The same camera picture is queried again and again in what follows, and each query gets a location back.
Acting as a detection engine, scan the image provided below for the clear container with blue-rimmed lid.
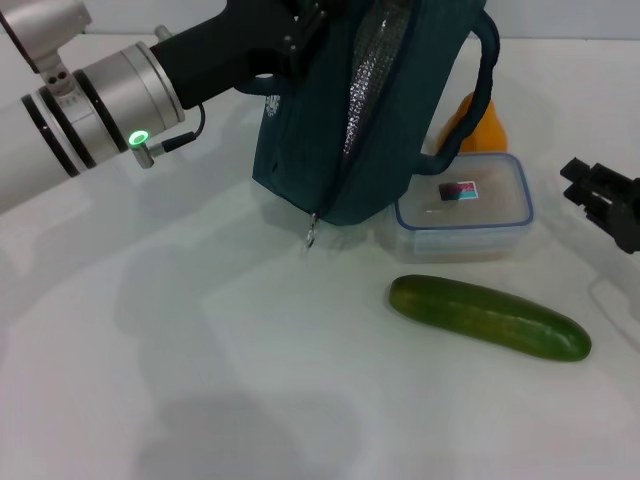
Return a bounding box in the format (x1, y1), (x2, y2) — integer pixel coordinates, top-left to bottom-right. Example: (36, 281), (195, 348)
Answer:
(394, 152), (535, 265)

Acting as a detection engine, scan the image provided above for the orange pear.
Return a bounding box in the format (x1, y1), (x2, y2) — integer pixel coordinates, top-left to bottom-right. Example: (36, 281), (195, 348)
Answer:
(434, 92), (510, 156)

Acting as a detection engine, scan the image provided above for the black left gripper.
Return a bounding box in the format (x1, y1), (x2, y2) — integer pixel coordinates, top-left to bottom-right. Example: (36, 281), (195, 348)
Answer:
(149, 0), (331, 111)

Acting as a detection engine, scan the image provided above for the black cable with silver plug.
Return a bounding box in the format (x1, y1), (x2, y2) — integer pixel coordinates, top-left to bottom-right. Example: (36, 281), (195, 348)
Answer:
(128, 102), (208, 170)

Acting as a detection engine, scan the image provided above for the green cucumber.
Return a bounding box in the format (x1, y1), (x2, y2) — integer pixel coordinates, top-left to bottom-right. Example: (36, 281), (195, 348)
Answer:
(388, 274), (593, 364)

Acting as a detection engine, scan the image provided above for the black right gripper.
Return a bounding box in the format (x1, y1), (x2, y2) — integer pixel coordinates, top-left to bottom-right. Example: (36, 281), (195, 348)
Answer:
(559, 157), (640, 254)

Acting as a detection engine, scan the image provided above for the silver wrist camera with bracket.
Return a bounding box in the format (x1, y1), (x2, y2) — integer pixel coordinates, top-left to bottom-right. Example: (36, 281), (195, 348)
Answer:
(0, 0), (94, 99)

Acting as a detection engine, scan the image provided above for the dark teal fabric bag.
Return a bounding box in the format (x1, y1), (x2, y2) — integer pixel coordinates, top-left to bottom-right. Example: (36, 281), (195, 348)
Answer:
(234, 0), (501, 251)

